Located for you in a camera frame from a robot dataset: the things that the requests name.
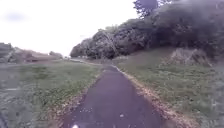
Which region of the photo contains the dark asphalt path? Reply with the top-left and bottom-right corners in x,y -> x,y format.
59,63 -> 178,128

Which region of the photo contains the wood of trees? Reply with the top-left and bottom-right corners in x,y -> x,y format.
69,0 -> 224,61

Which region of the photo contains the grass verge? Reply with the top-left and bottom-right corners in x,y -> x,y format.
0,59 -> 103,128
111,46 -> 224,128

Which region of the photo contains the pale dry brush heap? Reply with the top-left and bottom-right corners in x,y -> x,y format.
163,47 -> 213,67

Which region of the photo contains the row of distant trees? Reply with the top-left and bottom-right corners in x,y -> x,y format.
0,42 -> 64,64

